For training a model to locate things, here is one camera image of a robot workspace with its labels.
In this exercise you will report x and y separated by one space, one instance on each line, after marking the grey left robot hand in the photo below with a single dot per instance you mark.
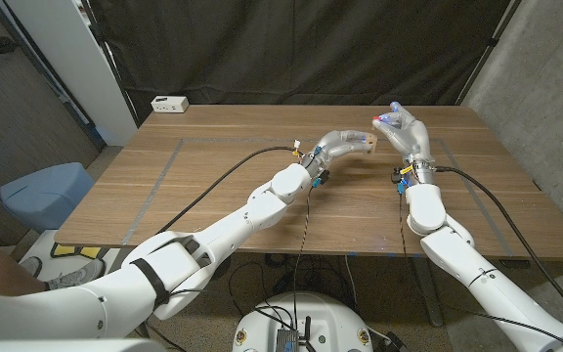
333 144

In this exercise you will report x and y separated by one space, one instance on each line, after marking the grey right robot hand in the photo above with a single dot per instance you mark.
411 134

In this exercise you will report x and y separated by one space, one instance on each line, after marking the small wooden block with holes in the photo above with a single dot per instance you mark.
372 143

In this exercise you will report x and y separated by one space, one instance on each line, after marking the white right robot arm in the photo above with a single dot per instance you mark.
457 254

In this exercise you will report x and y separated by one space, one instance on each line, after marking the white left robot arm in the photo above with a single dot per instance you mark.
242 220

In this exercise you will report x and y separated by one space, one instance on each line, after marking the black curtain backdrop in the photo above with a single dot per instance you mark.
301 49

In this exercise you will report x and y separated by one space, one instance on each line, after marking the grey table leg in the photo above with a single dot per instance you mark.
428 298

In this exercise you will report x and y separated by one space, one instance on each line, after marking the white power strip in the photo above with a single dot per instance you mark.
169 103

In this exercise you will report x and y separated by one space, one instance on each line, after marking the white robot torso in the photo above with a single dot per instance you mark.
320 318

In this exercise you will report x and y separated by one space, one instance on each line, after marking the grey electronics box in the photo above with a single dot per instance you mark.
287 339

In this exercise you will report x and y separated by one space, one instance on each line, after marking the white cabinet panel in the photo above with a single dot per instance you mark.
76 63

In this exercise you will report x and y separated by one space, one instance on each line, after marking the blue padded stool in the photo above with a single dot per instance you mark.
42 195

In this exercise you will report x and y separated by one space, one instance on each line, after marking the black frame pole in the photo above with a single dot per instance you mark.
487 49
110 63

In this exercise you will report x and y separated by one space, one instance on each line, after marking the black wall rail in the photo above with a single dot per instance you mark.
42 73

